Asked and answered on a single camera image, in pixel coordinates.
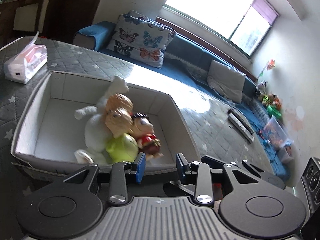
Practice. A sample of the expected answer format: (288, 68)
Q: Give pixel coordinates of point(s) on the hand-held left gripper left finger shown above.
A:
(139, 167)

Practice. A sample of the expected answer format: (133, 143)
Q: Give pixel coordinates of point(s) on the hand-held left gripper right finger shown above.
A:
(182, 168)

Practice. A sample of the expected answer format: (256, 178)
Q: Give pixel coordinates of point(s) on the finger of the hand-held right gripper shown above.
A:
(175, 185)
(215, 165)

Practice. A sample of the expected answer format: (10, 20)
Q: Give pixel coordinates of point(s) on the green alien toy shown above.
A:
(121, 146)

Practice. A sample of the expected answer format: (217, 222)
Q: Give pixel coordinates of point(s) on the black-haired doll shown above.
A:
(145, 127)

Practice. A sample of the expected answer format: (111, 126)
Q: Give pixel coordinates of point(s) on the white plush toy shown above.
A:
(93, 130)

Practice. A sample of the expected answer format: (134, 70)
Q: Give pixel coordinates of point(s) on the cardboard box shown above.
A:
(62, 97)

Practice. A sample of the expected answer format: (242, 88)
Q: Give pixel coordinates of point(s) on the grey quilted desktop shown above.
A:
(212, 132)

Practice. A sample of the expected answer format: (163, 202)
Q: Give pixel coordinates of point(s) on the black speaker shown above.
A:
(312, 180)

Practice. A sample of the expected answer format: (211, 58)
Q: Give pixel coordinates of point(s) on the clear plastic toy bin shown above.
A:
(273, 132)

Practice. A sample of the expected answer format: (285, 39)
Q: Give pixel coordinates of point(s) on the pile of colourful toys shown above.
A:
(273, 110)

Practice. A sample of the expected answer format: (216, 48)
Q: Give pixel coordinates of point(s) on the grey cushion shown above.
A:
(225, 82)

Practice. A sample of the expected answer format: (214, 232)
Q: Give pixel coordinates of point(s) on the cow plush toy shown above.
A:
(262, 85)

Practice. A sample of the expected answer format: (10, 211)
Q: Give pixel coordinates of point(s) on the colourful pinwheel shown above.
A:
(270, 65)

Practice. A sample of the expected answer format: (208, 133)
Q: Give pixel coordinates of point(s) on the blue sofa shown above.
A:
(190, 52)

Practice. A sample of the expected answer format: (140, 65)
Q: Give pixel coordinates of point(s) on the butterfly print pillow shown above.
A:
(137, 40)
(136, 13)

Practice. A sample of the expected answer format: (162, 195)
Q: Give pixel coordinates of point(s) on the tissue pack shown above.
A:
(25, 65)

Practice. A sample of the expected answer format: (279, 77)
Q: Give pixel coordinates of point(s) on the purple roller blind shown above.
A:
(265, 11)

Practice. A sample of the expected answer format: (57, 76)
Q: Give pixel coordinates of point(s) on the window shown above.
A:
(212, 0)

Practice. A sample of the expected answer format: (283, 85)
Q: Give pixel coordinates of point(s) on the dark wooden door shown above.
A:
(62, 10)

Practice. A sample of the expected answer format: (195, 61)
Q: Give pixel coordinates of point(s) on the white board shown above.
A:
(25, 17)

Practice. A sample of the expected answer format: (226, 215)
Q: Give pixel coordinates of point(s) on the dark wooden cabinet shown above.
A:
(7, 12)

